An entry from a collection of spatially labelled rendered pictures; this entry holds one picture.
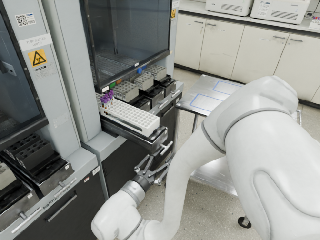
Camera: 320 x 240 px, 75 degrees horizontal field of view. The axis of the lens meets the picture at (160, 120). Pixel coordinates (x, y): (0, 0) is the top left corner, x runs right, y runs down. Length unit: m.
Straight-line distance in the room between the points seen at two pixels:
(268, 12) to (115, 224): 2.72
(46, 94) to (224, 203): 1.43
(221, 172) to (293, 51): 1.90
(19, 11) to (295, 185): 0.75
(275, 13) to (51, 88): 2.60
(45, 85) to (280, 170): 0.74
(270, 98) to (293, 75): 2.68
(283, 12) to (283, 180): 2.73
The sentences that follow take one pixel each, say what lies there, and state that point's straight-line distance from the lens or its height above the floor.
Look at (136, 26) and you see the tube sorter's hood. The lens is 1.09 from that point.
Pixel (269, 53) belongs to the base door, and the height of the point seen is 0.56.
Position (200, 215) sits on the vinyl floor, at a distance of 1.69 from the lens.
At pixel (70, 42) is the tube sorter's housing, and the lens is 0.86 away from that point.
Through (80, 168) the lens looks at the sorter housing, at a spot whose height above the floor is 0.73.
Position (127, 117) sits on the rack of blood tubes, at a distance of 1.00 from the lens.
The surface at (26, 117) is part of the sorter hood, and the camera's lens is 0.82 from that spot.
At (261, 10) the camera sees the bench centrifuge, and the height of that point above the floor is 1.00.
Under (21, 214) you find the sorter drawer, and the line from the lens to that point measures 0.92.
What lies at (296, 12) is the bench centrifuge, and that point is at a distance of 2.95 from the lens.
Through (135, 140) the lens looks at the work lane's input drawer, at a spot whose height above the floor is 0.78.
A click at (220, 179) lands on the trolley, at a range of 1.54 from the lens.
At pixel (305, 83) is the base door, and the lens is 3.15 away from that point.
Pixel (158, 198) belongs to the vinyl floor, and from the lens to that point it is 1.71.
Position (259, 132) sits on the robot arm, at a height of 1.26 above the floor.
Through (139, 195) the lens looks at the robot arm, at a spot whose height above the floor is 0.77.
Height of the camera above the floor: 1.46
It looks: 38 degrees down
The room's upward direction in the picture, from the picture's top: 3 degrees clockwise
